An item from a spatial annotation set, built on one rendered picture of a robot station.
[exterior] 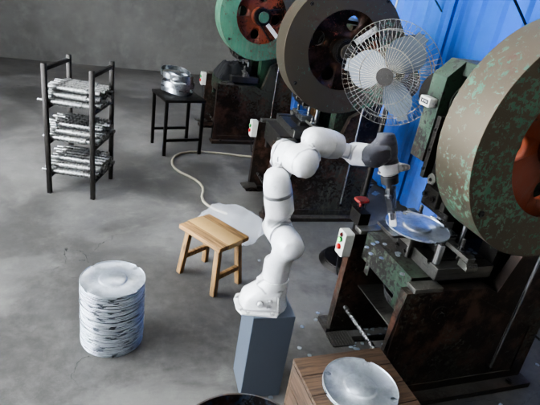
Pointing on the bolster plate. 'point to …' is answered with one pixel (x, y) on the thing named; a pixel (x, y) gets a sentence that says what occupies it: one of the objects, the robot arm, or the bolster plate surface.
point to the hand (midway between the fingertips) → (392, 218)
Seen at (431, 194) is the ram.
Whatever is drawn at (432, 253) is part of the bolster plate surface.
